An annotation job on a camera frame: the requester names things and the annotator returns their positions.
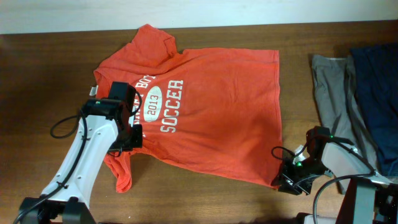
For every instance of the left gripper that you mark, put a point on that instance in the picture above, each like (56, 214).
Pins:
(137, 141)

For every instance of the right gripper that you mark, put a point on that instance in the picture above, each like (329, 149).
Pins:
(283, 177)

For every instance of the red printed t-shirt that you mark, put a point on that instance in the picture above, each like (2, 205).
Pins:
(213, 110)

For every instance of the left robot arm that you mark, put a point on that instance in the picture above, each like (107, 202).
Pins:
(102, 127)

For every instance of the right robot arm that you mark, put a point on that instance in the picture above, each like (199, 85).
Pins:
(369, 196)

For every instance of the grey garment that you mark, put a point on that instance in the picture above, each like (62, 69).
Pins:
(335, 88)

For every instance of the navy blue garment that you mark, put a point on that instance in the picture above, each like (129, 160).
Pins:
(376, 86)

